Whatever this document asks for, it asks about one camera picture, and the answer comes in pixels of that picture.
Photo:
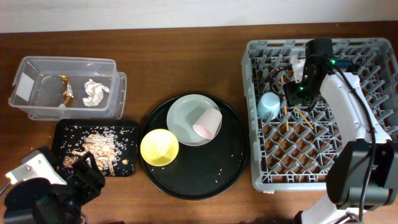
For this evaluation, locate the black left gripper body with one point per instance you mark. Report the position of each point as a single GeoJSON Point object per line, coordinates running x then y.
{"type": "Point", "coordinates": [80, 189]}

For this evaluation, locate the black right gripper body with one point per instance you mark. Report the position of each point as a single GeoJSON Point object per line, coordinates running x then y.
{"type": "Point", "coordinates": [303, 91]}

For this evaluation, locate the food scraps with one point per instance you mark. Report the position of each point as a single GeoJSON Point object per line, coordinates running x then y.
{"type": "Point", "coordinates": [108, 152]}

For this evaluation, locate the wooden chopstick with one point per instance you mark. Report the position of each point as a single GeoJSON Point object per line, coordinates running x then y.
{"type": "Point", "coordinates": [285, 106]}
{"type": "Point", "coordinates": [303, 117]}

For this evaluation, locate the blue cup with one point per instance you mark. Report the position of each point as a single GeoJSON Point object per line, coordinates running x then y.
{"type": "Point", "coordinates": [268, 106]}

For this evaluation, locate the gold candy wrapper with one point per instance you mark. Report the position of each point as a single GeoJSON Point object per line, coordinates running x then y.
{"type": "Point", "coordinates": [68, 93]}

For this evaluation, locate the white tissue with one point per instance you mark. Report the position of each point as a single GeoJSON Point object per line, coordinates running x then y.
{"type": "Point", "coordinates": [95, 92]}

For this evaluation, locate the yellow bowl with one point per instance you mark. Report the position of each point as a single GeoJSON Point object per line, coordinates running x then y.
{"type": "Point", "coordinates": [159, 147]}

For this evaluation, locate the white plate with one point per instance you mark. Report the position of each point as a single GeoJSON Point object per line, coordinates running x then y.
{"type": "Point", "coordinates": [184, 113]}

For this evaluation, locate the pink cup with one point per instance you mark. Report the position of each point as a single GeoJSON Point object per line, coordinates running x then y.
{"type": "Point", "coordinates": [208, 123]}

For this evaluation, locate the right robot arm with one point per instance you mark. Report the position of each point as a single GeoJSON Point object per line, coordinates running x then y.
{"type": "Point", "coordinates": [364, 176]}

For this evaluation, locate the grey dishwasher rack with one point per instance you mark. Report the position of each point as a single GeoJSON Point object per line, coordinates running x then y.
{"type": "Point", "coordinates": [300, 158]}

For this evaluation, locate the black rectangular tray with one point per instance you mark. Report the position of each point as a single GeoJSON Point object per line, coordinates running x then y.
{"type": "Point", "coordinates": [69, 132]}

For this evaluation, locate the clear plastic bin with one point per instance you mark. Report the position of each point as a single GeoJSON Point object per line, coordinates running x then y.
{"type": "Point", "coordinates": [38, 90]}

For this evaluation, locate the round black tray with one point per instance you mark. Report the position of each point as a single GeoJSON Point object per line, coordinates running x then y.
{"type": "Point", "coordinates": [200, 172]}

